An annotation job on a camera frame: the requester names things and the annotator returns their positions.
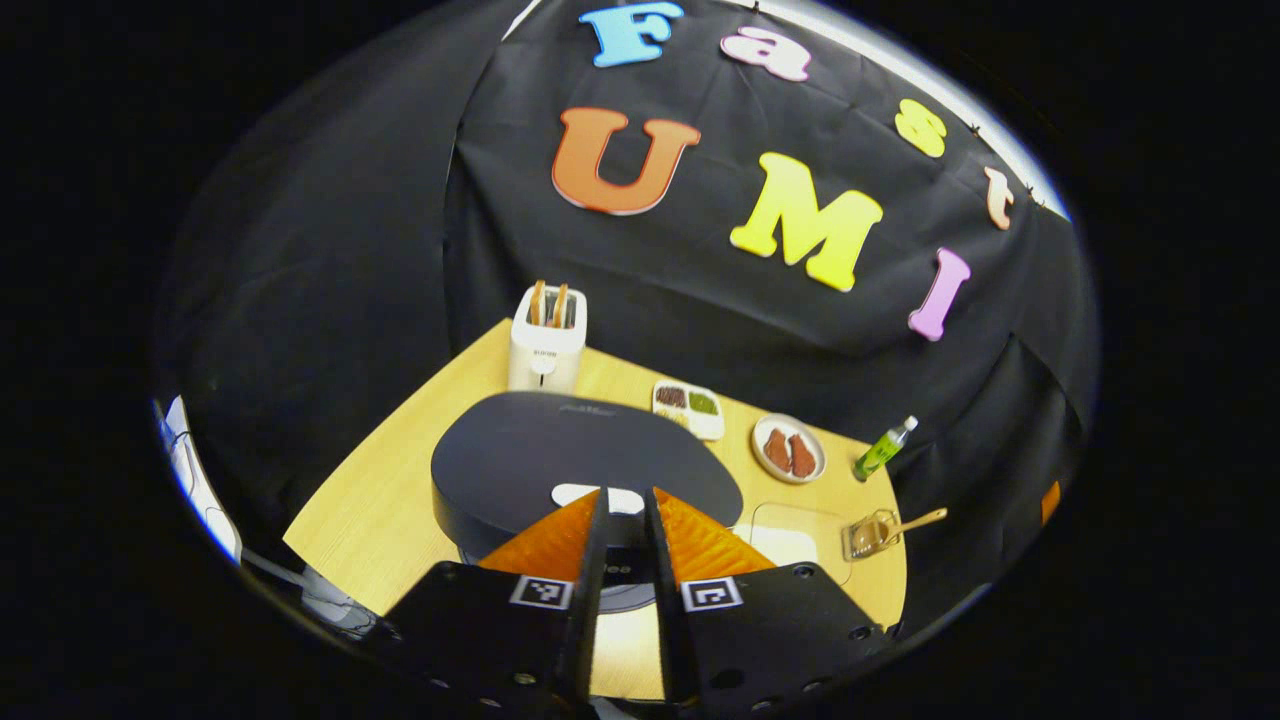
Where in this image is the green drink bottle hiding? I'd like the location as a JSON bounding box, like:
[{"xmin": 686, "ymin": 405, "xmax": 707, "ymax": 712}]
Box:
[{"xmin": 852, "ymin": 416, "xmax": 919, "ymax": 484}]

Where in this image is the dark grey rice cooker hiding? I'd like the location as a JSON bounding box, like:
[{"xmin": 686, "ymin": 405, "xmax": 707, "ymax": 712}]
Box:
[{"xmin": 430, "ymin": 390, "xmax": 746, "ymax": 614}]

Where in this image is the black backdrop cloth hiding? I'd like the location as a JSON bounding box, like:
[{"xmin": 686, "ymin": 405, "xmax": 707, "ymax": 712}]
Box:
[{"xmin": 155, "ymin": 0, "xmax": 1101, "ymax": 641}]

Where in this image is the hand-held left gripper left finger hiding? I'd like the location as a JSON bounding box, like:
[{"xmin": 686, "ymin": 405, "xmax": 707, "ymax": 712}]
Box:
[{"xmin": 383, "ymin": 487, "xmax": 612, "ymax": 716}]

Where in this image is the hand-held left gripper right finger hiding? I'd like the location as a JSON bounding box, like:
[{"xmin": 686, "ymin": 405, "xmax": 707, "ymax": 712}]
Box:
[{"xmin": 642, "ymin": 486, "xmax": 896, "ymax": 711}]

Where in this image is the white toaster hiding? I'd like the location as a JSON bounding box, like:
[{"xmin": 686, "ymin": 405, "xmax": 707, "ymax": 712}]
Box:
[{"xmin": 507, "ymin": 284, "xmax": 589, "ymax": 397}]

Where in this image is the white divided dish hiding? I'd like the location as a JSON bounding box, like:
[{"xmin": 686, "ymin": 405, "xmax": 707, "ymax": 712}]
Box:
[{"xmin": 652, "ymin": 378, "xmax": 727, "ymax": 442}]

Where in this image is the white round plate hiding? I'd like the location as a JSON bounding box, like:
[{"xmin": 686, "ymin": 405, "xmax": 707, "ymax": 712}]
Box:
[{"xmin": 750, "ymin": 413, "xmax": 828, "ymax": 486}]

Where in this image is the white side desk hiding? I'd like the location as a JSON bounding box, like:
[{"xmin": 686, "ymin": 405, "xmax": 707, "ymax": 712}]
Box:
[{"xmin": 158, "ymin": 395, "xmax": 243, "ymax": 563}]

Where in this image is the wooden spoon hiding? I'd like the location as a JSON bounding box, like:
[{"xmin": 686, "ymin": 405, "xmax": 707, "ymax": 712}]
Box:
[{"xmin": 862, "ymin": 507, "xmax": 949, "ymax": 547}]

